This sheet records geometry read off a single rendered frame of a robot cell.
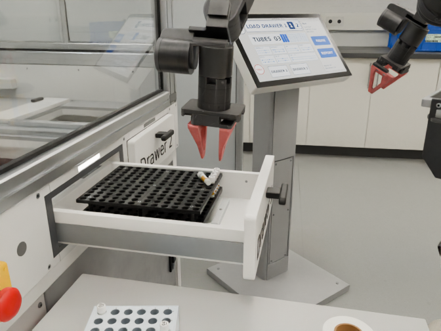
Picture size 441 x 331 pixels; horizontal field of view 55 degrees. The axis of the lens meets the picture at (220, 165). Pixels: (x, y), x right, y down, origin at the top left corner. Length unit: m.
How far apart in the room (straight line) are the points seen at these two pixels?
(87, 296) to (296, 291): 1.35
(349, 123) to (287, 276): 2.01
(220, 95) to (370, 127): 3.16
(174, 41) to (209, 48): 0.06
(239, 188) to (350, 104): 2.92
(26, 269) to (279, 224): 1.38
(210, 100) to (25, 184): 0.32
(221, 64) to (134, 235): 0.31
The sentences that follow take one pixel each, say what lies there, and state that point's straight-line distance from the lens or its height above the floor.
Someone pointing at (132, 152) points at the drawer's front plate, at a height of 0.90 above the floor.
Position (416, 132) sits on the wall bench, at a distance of 3.91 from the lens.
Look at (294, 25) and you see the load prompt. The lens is 1.80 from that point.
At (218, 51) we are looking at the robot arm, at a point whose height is 1.15.
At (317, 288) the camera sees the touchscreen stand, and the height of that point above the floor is 0.03.
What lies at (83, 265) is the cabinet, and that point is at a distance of 0.90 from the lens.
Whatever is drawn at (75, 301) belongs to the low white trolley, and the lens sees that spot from 0.76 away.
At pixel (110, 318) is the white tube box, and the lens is 0.65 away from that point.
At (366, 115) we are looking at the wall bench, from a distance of 3.78.
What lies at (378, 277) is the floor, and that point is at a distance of 2.24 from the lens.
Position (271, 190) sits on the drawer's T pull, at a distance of 0.74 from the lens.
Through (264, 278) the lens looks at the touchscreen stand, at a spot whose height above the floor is 0.05.
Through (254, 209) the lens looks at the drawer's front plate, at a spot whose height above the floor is 0.93.
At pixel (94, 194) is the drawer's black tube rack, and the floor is 0.90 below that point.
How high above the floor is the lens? 1.20
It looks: 20 degrees down
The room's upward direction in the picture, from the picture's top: straight up
